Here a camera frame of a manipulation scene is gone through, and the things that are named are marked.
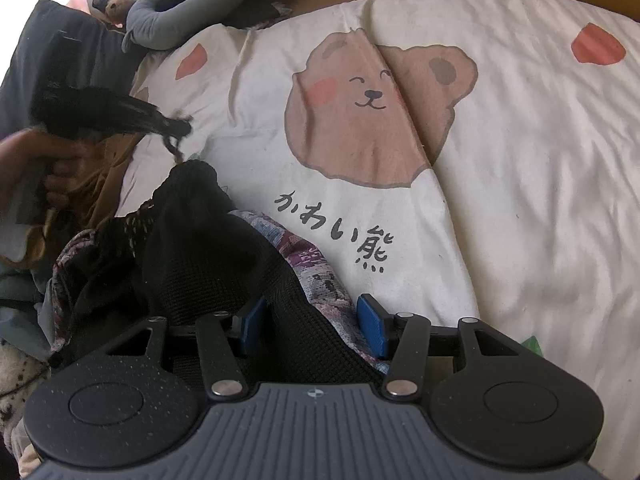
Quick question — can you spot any black garment with printed lining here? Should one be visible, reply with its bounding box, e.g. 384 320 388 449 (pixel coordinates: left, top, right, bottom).
51 162 387 385

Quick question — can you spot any person's hand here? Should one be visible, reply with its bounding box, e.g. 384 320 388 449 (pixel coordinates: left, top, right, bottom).
0 126 101 209

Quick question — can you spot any white bear print bedsheet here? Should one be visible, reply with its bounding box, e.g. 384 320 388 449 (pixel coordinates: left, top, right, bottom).
132 0 639 479

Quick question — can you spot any brown cloth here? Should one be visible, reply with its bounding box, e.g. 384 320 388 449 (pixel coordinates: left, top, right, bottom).
1 134 142 270

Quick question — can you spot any grey neck pillow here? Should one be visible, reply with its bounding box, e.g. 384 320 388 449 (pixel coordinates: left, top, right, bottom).
122 0 243 52

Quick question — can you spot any dark grey pillow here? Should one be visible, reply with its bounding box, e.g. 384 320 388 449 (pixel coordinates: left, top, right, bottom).
1 0 146 136

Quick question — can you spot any small plush toy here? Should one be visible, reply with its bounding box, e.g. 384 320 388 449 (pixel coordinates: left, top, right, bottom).
91 0 137 27

